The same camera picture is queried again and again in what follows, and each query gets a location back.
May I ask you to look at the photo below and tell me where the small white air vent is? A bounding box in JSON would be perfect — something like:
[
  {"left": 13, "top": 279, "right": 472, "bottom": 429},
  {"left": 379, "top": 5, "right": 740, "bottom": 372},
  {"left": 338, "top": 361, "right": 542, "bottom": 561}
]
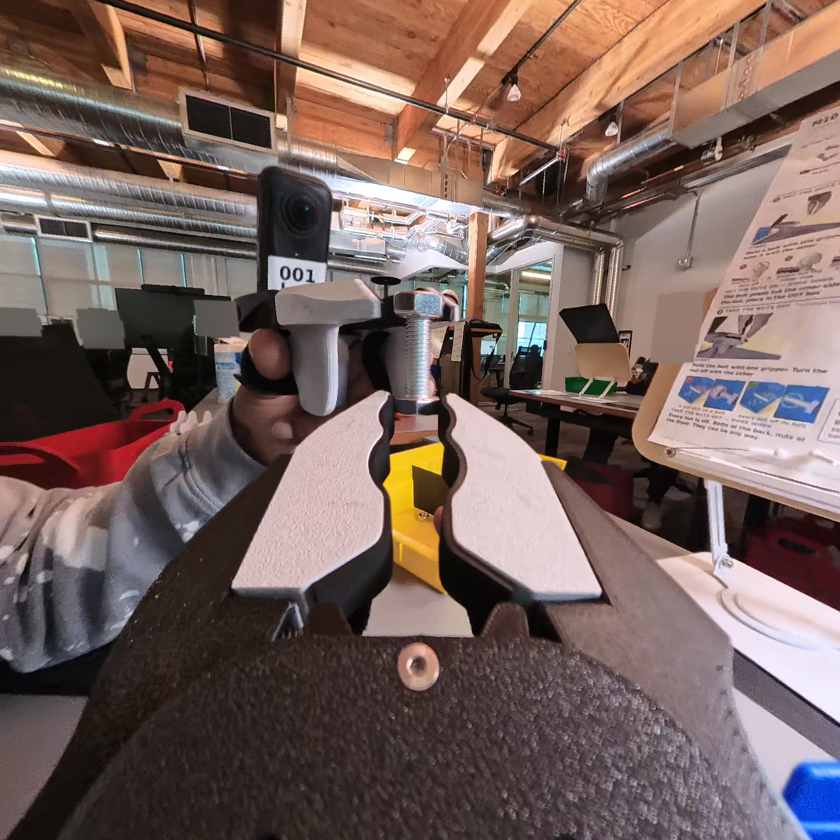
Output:
[{"left": 36, "top": 215, "right": 93, "bottom": 240}]

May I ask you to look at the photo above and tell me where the person's left hand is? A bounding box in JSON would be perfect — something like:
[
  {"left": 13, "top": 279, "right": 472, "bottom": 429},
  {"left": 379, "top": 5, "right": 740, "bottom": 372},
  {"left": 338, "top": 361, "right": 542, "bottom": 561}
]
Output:
[{"left": 228, "top": 327, "right": 332, "bottom": 467}]

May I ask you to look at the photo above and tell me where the wooden support post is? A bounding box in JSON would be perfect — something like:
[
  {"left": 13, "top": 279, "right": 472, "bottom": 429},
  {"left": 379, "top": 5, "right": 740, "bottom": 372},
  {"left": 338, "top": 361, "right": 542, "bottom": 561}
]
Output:
[{"left": 467, "top": 211, "right": 490, "bottom": 322}]

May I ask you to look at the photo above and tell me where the white wipes canister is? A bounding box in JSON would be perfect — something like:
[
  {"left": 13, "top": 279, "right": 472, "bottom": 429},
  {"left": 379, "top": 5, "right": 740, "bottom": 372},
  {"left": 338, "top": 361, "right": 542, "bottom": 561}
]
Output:
[{"left": 213, "top": 338, "right": 247, "bottom": 404}]

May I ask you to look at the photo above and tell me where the dark red ottoman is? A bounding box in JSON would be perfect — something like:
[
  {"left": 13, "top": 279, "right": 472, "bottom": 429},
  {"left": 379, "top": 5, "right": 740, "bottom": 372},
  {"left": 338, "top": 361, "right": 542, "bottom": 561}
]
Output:
[
  {"left": 745, "top": 518, "right": 840, "bottom": 608},
  {"left": 567, "top": 458, "right": 634, "bottom": 519}
]

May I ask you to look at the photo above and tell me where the large yellow plastic bin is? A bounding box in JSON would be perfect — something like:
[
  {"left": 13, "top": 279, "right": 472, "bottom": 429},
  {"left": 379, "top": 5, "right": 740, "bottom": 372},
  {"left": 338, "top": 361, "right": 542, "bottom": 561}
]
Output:
[{"left": 384, "top": 441, "right": 568, "bottom": 595}]

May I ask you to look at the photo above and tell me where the black bin divider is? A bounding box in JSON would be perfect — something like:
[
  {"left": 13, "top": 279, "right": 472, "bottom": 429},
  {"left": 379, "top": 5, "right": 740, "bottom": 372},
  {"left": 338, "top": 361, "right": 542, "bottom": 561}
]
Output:
[{"left": 412, "top": 465, "right": 451, "bottom": 516}]

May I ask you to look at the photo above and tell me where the printed instruction sheet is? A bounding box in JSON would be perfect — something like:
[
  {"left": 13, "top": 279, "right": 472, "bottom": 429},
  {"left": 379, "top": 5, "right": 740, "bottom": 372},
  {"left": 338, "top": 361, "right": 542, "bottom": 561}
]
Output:
[{"left": 648, "top": 108, "right": 840, "bottom": 460}]

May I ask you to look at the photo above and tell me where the large white air vent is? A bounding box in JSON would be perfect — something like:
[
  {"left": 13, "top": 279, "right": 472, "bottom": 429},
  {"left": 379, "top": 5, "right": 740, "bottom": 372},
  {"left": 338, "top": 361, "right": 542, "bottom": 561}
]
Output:
[{"left": 179, "top": 88, "right": 277, "bottom": 156}]

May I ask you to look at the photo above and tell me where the large black screen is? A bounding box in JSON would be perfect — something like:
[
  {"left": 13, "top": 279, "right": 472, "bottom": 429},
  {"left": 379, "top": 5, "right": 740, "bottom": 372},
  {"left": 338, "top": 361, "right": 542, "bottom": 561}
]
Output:
[{"left": 0, "top": 335, "right": 119, "bottom": 441}]

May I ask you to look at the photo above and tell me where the wooden top desk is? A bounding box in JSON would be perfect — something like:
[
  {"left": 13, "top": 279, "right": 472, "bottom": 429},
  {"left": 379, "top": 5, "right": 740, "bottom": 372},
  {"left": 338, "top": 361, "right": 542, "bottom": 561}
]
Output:
[{"left": 508, "top": 388, "right": 647, "bottom": 463}]

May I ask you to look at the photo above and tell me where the person's left forearm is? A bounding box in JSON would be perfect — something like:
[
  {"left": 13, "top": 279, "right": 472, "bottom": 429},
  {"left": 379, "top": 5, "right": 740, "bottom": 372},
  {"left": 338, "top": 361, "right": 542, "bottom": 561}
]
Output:
[{"left": 0, "top": 400, "right": 266, "bottom": 676}]

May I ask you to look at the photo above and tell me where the black flag panel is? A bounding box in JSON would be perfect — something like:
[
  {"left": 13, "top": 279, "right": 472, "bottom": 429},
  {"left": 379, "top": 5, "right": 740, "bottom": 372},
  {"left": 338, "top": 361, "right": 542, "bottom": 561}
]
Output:
[{"left": 559, "top": 303, "right": 621, "bottom": 345}]

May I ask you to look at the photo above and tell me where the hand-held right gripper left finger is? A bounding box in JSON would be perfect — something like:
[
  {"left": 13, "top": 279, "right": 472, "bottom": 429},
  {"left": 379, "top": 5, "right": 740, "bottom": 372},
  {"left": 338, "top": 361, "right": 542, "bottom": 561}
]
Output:
[{"left": 231, "top": 390, "right": 396, "bottom": 632}]

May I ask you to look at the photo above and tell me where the silver hex bolt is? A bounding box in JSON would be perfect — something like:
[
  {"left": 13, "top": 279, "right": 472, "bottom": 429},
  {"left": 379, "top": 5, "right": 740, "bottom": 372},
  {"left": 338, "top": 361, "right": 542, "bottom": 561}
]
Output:
[{"left": 392, "top": 319, "right": 441, "bottom": 416}]

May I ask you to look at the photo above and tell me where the silver ventilation duct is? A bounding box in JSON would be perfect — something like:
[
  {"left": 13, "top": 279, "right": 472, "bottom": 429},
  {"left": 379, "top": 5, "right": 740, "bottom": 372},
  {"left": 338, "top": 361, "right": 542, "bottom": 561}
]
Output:
[
  {"left": 0, "top": 150, "right": 260, "bottom": 221},
  {"left": 0, "top": 62, "right": 368, "bottom": 181}
]

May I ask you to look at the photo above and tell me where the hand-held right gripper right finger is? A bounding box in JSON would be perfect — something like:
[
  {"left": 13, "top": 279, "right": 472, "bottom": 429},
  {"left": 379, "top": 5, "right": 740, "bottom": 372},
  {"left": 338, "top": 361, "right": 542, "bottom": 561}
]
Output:
[{"left": 437, "top": 392, "right": 603, "bottom": 632}]

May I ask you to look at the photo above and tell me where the black floor stand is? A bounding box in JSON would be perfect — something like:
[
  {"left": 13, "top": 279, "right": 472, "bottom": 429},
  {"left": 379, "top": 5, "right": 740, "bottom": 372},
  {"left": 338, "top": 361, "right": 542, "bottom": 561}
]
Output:
[{"left": 446, "top": 319, "right": 487, "bottom": 401}]

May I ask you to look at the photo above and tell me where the red tote bag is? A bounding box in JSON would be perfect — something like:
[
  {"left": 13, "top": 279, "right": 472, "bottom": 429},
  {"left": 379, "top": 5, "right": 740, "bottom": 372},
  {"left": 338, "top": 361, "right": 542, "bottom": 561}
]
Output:
[{"left": 0, "top": 399, "right": 188, "bottom": 490}]

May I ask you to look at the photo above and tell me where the black office chair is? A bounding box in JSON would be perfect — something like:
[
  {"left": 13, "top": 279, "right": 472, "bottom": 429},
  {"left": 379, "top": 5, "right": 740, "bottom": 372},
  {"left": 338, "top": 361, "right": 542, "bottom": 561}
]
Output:
[{"left": 481, "top": 341, "right": 536, "bottom": 435}]

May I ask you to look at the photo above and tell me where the small wooden board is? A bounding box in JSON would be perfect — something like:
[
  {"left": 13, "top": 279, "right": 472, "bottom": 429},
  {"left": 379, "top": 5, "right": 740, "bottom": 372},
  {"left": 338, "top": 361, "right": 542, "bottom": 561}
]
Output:
[{"left": 574, "top": 343, "right": 632, "bottom": 385}]

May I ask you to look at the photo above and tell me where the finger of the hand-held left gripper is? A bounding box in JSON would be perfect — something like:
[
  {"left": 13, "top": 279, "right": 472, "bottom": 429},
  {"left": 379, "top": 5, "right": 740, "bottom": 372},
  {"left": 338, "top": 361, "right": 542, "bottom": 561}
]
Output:
[{"left": 274, "top": 278, "right": 383, "bottom": 418}]

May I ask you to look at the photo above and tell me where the black monitor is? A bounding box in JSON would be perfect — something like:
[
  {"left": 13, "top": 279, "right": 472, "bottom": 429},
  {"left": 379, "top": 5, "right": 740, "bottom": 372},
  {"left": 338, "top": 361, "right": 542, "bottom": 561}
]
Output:
[{"left": 115, "top": 285, "right": 240, "bottom": 349}]

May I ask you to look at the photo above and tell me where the blue plastic bin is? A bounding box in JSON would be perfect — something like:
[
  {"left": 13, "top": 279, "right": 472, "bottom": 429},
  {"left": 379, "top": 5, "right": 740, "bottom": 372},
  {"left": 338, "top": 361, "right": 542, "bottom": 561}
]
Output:
[{"left": 784, "top": 761, "right": 840, "bottom": 840}]

